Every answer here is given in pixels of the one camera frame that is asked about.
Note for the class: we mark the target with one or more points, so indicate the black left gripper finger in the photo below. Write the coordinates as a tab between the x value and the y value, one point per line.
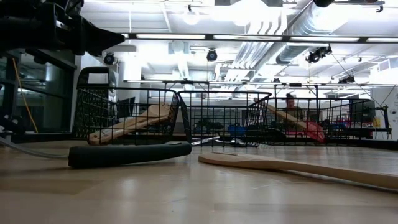
99	32
93	48

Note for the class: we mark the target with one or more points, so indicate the wooden fork spatula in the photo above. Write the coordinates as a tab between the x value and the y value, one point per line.
161	109

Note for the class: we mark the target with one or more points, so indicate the black turner spatula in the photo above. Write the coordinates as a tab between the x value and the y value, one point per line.
130	154

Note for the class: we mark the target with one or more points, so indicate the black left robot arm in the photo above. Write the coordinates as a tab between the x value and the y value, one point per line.
18	28

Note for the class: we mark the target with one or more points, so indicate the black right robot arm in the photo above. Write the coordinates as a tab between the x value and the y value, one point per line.
323	2

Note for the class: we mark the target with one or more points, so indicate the black ceiling spotlight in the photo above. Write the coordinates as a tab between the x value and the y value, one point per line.
109	59
318	54
211	55

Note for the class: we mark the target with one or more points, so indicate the black mesh box grater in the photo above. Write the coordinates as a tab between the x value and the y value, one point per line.
93	70

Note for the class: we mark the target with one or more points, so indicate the round white ceiling lamp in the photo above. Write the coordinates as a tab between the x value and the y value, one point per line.
191	17

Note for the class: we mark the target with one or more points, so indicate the long ceiling light strip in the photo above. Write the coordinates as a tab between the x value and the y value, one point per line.
248	36

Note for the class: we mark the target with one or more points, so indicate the blue storage bin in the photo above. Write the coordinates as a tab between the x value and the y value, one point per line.
236	130

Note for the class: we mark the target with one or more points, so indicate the slotted wooden spoon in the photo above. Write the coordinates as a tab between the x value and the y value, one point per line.
248	161

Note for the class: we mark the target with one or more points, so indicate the person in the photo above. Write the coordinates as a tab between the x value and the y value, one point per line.
289	99

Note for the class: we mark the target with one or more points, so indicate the black background monitor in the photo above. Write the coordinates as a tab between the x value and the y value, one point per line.
362	112

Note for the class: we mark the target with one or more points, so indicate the white poster board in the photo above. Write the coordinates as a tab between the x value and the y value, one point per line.
388	102

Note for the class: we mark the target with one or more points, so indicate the black metal rig frame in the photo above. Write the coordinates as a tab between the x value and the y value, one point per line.
46	137

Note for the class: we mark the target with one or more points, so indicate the silver ventilation duct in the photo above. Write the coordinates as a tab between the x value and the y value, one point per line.
295	46

